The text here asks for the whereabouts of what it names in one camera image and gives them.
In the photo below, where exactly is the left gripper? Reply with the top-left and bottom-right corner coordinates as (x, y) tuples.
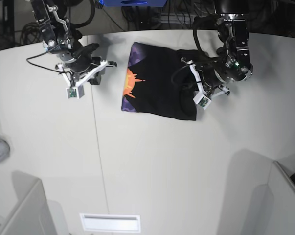
(181, 57), (230, 100)

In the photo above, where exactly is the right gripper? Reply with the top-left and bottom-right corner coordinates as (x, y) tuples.
(57, 43), (117, 88)

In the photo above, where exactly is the black T-shirt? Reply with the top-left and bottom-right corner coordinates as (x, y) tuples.
(121, 42), (198, 121)

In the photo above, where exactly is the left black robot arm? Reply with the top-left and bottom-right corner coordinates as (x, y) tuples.
(181, 0), (253, 109)

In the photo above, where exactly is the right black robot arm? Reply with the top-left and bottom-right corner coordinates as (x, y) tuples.
(30, 0), (117, 89)

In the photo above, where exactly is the blue box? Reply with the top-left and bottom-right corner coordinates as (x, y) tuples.
(99, 0), (167, 7)

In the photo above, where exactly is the white table slot plate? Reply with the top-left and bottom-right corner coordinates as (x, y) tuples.
(80, 213), (141, 233)

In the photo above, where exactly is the white side partition left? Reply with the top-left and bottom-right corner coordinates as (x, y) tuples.
(0, 178), (57, 235)

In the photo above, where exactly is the white side partition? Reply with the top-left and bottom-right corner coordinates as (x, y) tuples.
(0, 178), (57, 235)
(265, 161), (295, 235)

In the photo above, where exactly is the white side partition right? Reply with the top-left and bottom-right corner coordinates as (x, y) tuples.
(265, 161), (295, 235)

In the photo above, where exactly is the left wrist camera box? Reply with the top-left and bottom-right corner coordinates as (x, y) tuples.
(193, 94), (211, 110)

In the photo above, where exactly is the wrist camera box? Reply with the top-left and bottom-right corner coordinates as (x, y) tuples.
(66, 86), (85, 99)
(193, 94), (211, 110)

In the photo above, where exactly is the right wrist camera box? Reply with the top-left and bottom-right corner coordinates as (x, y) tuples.
(66, 86), (85, 99)

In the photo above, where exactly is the coiled black cable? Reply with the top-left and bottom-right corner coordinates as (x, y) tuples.
(20, 22), (44, 45)

